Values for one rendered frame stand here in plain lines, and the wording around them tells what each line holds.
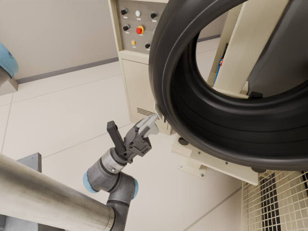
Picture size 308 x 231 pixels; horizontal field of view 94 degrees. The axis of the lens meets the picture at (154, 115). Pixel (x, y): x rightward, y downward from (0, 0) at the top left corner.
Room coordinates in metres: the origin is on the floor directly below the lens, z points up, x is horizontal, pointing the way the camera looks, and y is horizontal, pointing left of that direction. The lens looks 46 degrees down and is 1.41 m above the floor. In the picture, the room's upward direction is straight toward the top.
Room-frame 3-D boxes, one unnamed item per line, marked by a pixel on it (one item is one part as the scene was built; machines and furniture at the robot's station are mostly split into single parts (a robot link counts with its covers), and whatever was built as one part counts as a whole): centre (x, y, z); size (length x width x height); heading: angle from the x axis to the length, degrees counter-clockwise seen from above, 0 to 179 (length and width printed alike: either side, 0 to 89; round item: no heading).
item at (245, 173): (0.44, -0.32, 0.80); 0.37 x 0.36 x 0.02; 66
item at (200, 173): (0.68, -0.41, 0.01); 0.27 x 0.27 x 0.02; 66
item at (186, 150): (0.50, -0.19, 0.83); 0.36 x 0.09 x 0.06; 156
